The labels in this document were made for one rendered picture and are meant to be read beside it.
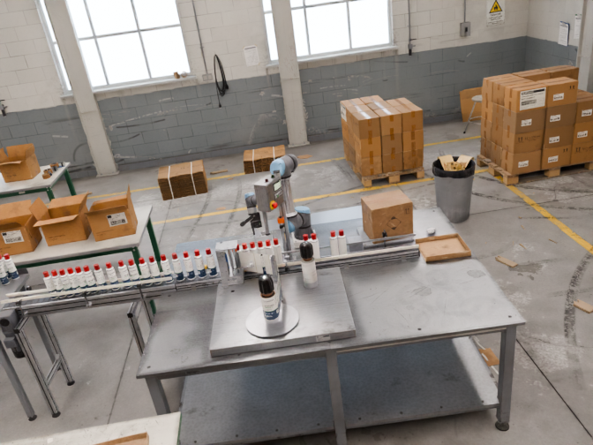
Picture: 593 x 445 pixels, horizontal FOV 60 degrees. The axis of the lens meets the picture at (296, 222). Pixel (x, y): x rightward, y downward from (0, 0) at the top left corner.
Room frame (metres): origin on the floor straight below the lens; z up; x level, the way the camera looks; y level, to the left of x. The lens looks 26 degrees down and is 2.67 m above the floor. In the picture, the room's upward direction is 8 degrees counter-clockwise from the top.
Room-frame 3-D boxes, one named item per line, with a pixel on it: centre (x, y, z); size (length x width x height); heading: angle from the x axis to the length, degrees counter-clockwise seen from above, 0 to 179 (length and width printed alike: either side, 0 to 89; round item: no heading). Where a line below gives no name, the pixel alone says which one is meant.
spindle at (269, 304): (2.43, 0.21, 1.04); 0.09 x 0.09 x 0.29
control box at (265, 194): (3.11, 0.15, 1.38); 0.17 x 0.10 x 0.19; 145
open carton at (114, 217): (4.20, 1.58, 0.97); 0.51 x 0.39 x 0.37; 8
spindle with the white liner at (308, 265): (2.75, -0.04, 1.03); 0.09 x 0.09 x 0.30
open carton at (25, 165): (6.15, 3.25, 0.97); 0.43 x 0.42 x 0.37; 179
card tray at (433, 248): (3.02, -0.96, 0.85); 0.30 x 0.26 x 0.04; 90
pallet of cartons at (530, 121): (6.07, -3.13, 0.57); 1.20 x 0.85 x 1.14; 95
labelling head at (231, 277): (2.93, 0.46, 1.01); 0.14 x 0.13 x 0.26; 90
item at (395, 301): (2.93, -0.09, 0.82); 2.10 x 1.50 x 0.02; 90
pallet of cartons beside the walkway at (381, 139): (6.79, -1.29, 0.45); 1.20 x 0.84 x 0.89; 4
